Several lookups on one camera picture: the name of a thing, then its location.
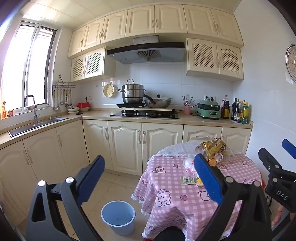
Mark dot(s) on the wide cream lattice cabinet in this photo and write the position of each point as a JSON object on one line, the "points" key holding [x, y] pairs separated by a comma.
{"points": [[215, 59]]}

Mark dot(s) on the steel sink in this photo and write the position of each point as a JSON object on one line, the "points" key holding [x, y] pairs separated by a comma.
{"points": [[46, 121]]}

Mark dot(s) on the person's right hand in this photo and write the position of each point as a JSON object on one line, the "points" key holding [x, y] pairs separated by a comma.
{"points": [[277, 216]]}

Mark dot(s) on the cream upper cabinet row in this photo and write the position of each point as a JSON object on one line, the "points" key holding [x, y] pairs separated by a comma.
{"points": [[171, 19]]}

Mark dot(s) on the pink utensil holder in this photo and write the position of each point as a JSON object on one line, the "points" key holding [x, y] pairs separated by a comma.
{"points": [[187, 110]]}

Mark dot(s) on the metal utensil rack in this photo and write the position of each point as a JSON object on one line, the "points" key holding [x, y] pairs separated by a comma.
{"points": [[63, 85]]}

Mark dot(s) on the cream lower cabinets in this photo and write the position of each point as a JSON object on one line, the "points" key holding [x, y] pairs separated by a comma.
{"points": [[124, 143]]}

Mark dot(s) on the small jars on sill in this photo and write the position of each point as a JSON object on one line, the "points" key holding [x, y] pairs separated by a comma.
{"points": [[9, 113]]}

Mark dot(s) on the crumpled white plastic wrap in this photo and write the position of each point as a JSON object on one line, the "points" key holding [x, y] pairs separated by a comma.
{"points": [[188, 163]]}

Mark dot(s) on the cream round steamer rack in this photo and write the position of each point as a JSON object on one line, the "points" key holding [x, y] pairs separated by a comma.
{"points": [[108, 90]]}

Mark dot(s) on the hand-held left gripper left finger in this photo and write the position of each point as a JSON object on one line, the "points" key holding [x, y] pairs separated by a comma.
{"points": [[91, 178]]}

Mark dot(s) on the green electric cooker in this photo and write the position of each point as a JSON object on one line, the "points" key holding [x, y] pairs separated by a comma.
{"points": [[208, 111]]}

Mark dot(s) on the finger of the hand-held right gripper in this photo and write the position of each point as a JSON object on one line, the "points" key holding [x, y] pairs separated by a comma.
{"points": [[289, 145], [268, 158]]}

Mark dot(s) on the double white wall outlet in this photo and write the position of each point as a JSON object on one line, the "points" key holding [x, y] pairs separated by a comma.
{"points": [[210, 97]]}

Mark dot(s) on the gold snack bag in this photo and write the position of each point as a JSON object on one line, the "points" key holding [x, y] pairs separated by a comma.
{"points": [[209, 147]]}

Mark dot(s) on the round metal steamer tray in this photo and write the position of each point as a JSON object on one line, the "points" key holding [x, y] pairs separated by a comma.
{"points": [[291, 62]]}

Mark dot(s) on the orange peel piece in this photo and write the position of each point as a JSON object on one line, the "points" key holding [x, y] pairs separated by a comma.
{"points": [[212, 162]]}

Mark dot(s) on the white lace cloth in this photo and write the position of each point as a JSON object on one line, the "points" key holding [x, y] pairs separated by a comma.
{"points": [[175, 149]]}

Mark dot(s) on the kitchen window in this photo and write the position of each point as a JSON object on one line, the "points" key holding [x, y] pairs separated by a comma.
{"points": [[30, 69]]}

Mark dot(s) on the red bowl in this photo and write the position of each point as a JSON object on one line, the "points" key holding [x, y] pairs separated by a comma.
{"points": [[83, 106]]}

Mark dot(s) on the small beige snack wrapper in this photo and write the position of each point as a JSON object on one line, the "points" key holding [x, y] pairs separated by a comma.
{"points": [[188, 180]]}

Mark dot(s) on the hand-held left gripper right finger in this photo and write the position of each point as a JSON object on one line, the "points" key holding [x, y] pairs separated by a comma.
{"points": [[208, 178]]}

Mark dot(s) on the soy sauce bottle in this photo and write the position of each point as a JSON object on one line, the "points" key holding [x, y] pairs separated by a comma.
{"points": [[225, 110]]}

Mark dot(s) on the steel steamer pot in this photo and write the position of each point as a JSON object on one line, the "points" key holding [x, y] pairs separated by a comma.
{"points": [[133, 93]]}

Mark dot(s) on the grey range hood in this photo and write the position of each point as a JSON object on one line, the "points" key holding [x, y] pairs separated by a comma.
{"points": [[148, 52]]}

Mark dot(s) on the hanging kitchen utensils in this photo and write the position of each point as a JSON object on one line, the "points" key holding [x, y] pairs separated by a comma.
{"points": [[55, 102]]}

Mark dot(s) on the black cooker plate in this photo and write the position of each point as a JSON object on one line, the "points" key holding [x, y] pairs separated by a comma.
{"points": [[120, 105]]}

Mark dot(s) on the steel faucet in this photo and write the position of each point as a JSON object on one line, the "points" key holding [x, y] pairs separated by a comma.
{"points": [[35, 113]]}

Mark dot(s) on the blue plastic bucket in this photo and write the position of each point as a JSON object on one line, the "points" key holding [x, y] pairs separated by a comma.
{"points": [[118, 228]]}

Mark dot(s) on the stack of white bowls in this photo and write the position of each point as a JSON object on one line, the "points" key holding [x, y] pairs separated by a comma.
{"points": [[72, 111]]}

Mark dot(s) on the pink checked tablecloth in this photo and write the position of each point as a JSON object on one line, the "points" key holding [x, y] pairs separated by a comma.
{"points": [[175, 185]]}

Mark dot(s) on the black gas stove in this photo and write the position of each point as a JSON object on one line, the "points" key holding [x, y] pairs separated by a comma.
{"points": [[145, 114]]}

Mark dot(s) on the small cream lattice cabinet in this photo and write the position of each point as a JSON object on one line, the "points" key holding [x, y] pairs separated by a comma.
{"points": [[92, 63]]}

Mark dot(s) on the dark glass bottle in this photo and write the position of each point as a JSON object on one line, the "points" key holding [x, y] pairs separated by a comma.
{"points": [[234, 111], [238, 113]]}

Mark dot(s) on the steel wok with lid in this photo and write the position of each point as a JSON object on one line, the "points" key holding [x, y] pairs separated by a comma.
{"points": [[159, 103]]}

